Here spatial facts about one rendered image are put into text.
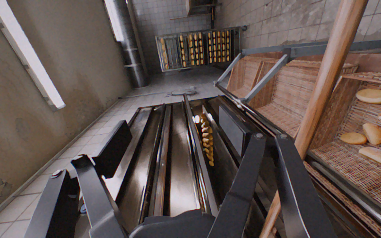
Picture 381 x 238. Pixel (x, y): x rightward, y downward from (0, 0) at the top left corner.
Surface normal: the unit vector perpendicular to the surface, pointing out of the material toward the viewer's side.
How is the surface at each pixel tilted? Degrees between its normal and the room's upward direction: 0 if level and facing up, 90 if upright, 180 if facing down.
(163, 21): 90
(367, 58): 0
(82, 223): 90
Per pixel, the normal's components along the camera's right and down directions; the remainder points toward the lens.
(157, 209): -0.11, -0.87
